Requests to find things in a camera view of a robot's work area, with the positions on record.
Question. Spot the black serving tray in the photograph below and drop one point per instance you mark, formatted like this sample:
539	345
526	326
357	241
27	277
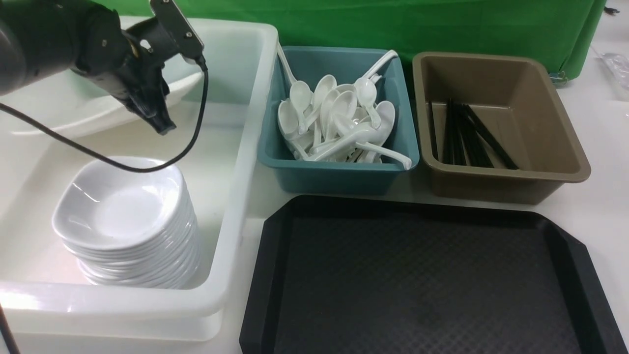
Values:
357	276

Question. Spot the green cloth backdrop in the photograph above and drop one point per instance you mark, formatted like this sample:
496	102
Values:
557	33

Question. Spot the clear plastic bag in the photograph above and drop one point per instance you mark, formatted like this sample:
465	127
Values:
618	66

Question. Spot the stack of white bowls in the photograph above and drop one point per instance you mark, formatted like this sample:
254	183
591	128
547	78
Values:
128	229

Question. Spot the large white square plate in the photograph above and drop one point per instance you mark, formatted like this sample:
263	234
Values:
75	107

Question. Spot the black chopsticks in bin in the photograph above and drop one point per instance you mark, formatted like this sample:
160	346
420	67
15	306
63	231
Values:
465	139

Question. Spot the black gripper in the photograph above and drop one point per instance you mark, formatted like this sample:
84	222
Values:
113	59

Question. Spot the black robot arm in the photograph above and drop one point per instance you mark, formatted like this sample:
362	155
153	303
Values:
40	38

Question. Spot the large white plastic tub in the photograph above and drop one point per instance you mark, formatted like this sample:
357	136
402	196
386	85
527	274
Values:
42	288

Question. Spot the brown plastic bin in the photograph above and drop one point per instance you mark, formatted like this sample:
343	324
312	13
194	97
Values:
516	100

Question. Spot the teal plastic bin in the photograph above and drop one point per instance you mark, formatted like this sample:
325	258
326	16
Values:
310	64

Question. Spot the pile of white spoons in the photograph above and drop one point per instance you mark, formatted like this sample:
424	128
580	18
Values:
319	124

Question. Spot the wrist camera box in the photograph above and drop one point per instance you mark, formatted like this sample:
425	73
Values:
177	35

